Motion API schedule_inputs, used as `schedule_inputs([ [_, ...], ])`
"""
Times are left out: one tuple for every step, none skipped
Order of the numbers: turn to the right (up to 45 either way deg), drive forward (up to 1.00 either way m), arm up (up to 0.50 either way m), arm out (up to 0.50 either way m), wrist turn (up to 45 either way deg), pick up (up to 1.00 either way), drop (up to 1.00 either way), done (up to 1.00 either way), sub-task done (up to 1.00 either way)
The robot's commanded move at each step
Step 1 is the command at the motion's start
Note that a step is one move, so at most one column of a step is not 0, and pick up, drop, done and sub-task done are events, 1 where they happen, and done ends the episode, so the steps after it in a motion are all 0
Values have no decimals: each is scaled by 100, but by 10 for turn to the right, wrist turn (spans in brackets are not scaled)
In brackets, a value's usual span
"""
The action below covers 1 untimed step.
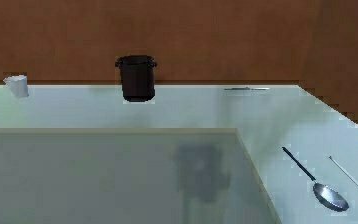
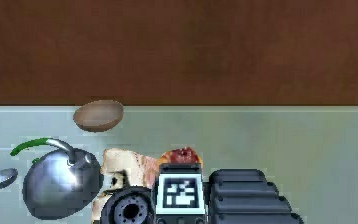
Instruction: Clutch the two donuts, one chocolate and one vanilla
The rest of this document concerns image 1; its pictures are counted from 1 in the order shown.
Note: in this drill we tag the black cooking pot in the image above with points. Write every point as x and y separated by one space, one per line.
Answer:
137 78

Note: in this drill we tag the grey flat knife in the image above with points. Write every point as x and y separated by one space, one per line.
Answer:
245 89

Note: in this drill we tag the white cup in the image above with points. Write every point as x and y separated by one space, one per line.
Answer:
17 86

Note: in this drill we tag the thin white stick utensil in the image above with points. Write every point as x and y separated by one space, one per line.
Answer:
348 176

